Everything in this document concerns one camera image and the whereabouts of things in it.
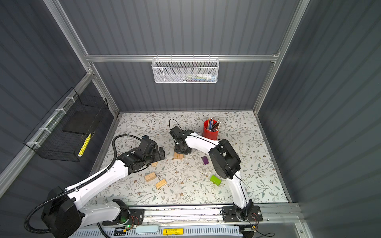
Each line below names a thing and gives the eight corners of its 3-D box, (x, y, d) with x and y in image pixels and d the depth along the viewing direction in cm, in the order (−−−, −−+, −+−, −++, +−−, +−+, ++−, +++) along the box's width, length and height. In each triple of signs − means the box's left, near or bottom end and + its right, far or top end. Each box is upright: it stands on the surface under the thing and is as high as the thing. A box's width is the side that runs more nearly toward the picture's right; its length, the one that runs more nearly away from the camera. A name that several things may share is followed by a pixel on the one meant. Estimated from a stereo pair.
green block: (209, 179, 88) (209, 178, 86) (212, 175, 89) (212, 174, 87) (218, 186, 85) (219, 185, 83) (221, 182, 87) (222, 180, 85)
